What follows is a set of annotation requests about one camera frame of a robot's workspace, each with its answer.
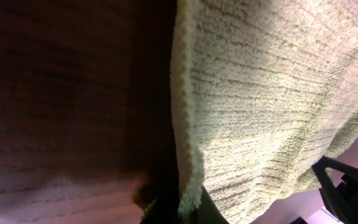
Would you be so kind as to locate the green microfiber cloth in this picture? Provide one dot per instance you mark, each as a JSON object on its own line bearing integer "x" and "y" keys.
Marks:
{"x": 260, "y": 91}

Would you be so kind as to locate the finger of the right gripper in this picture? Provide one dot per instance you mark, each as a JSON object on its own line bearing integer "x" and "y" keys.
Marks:
{"x": 340, "y": 200}

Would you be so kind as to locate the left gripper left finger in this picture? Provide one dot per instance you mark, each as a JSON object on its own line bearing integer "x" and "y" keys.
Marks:
{"x": 162, "y": 210}

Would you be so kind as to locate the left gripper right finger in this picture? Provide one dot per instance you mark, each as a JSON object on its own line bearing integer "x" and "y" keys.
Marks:
{"x": 207, "y": 212}

